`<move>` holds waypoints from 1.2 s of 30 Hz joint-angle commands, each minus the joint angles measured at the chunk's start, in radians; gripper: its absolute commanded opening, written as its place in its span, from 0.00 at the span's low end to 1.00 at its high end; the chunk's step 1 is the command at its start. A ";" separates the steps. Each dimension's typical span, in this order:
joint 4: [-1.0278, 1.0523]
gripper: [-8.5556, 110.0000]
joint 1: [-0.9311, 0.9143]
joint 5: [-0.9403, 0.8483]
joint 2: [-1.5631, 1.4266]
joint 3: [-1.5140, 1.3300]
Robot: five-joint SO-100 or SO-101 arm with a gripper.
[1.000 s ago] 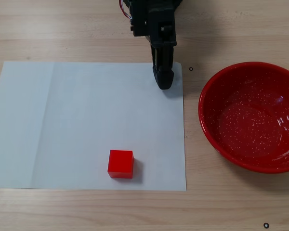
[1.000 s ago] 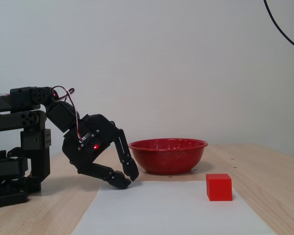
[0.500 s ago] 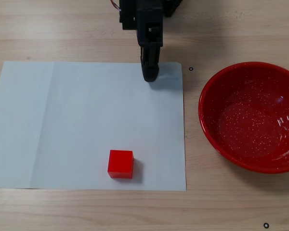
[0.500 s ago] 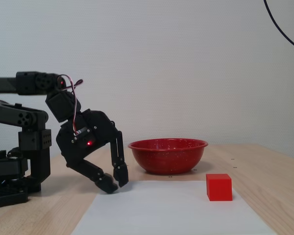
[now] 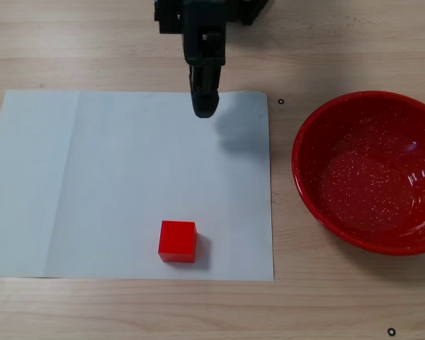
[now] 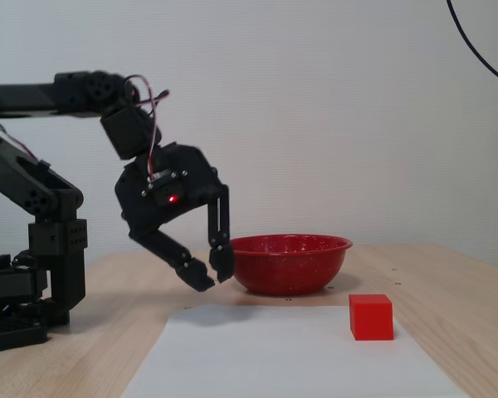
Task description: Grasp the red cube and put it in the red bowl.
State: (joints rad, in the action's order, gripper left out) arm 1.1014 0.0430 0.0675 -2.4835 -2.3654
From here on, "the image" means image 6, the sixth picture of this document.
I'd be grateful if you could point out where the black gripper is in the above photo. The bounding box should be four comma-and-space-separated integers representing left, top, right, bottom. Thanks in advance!
114, 143, 237, 293

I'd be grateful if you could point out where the red cube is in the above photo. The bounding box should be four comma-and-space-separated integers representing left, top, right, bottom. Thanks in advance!
348, 294, 395, 342

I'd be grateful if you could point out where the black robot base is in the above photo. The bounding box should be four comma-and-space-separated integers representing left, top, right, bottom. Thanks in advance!
0, 250, 72, 354

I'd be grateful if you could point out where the red speckled bowl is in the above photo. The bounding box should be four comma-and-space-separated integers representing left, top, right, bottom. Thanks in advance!
228, 234, 354, 297

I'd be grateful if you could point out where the white paper sheet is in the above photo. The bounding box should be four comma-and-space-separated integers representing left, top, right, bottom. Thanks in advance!
120, 304, 469, 398

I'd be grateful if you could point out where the red white gripper wire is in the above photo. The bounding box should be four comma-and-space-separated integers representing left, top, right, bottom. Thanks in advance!
123, 74, 171, 180

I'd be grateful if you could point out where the red white arm wire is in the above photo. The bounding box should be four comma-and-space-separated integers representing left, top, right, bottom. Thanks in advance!
0, 121, 39, 162

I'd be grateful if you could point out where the black hanging cable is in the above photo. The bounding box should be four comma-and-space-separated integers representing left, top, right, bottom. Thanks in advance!
446, 0, 498, 89

